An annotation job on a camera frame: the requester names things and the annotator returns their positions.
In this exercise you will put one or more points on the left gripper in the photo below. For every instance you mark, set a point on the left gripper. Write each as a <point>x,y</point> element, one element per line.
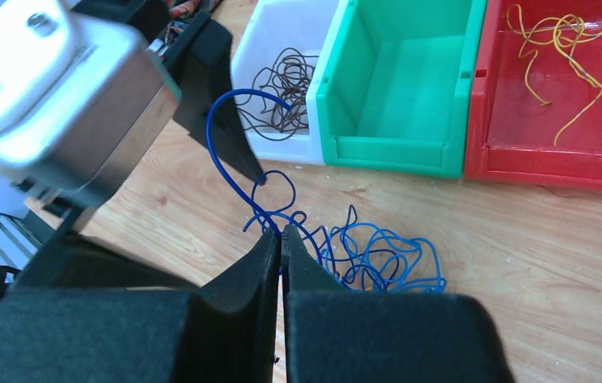
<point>201,68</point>

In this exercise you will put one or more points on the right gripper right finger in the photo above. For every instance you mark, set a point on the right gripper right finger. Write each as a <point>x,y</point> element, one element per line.
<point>333,334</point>

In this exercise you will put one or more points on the green plastic bin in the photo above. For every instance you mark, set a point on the green plastic bin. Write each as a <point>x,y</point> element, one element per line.
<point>396,88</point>

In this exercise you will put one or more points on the red plastic bin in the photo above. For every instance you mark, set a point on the red plastic bin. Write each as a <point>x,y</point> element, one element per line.
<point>532,119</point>

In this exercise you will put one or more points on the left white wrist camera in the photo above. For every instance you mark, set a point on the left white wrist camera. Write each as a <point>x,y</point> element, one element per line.
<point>81,101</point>

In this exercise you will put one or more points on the white plastic bin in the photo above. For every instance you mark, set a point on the white plastic bin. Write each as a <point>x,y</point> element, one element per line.
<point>283,52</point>

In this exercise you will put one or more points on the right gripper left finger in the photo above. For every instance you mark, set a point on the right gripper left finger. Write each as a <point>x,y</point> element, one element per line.
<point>82,311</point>

